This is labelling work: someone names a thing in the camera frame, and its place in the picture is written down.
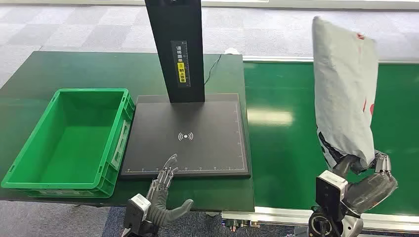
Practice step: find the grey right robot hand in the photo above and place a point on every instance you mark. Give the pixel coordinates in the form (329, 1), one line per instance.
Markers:
(370, 191)

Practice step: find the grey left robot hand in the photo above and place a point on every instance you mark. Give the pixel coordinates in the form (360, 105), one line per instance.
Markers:
(158, 202)

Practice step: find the grey poly mailer package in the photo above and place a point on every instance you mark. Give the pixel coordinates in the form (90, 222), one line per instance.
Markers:
(343, 91)

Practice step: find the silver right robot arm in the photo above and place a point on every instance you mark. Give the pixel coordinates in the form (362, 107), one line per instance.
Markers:
(352, 227)

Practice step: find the black inbound scanner machine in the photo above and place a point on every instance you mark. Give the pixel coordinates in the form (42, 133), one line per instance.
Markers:
(186, 144)

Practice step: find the conveyor connector row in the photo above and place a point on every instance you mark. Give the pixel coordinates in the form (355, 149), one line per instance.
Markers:
(240, 225)

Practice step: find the green conveyor belt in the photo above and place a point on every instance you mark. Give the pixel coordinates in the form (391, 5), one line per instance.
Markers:
(288, 157)

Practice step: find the green plastic crate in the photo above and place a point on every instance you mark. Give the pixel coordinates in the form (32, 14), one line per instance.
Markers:
(75, 144)

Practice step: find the yellow black column label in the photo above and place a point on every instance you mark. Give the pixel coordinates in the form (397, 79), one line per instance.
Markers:
(181, 65)

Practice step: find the small white round object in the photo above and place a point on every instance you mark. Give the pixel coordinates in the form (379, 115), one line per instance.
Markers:
(231, 51)

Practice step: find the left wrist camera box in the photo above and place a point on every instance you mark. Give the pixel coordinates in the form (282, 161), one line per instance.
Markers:
(136, 211)

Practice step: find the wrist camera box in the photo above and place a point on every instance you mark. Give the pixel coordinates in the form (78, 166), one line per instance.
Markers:
(329, 193)
(136, 211)

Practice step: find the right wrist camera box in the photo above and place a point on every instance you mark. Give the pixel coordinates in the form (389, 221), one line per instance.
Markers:
(329, 193)

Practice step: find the silver conveyor side rail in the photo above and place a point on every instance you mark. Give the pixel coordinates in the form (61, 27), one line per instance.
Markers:
(278, 59)
(281, 214)

